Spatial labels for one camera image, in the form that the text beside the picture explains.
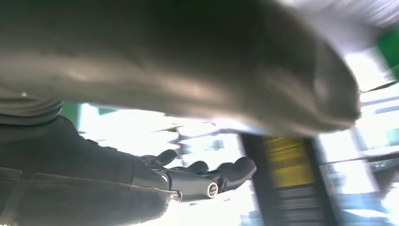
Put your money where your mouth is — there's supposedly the black inbound scanner machine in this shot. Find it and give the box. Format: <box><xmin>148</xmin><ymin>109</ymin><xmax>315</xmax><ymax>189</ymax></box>
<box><xmin>239</xmin><ymin>132</ymin><xmax>343</xmax><ymax>226</ymax></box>

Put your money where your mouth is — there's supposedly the green table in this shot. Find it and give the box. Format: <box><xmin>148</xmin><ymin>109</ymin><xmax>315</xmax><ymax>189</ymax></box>
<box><xmin>375</xmin><ymin>26</ymin><xmax>399</xmax><ymax>80</ymax></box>

